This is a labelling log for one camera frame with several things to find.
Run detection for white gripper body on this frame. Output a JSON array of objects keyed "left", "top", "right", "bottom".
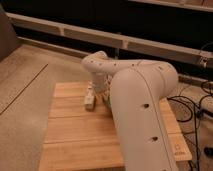
[{"left": 92, "top": 75, "right": 111, "bottom": 93}]

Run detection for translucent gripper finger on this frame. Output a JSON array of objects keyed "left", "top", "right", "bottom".
[{"left": 101, "top": 92, "right": 110, "bottom": 101}]

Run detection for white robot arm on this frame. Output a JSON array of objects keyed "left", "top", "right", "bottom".
[{"left": 82, "top": 51, "right": 178, "bottom": 171}]

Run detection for white wooden block toy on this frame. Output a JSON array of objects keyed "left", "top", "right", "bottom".
[{"left": 84, "top": 83, "right": 96, "bottom": 111}]

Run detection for wooden board table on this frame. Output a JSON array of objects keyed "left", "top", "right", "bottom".
[{"left": 38, "top": 82, "right": 193, "bottom": 171}]

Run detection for white shelf rail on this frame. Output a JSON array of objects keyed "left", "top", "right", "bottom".
[{"left": 6, "top": 12, "right": 213, "bottom": 68}]

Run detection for black cables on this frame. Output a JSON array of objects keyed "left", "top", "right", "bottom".
[{"left": 167, "top": 41, "right": 213, "bottom": 171}]

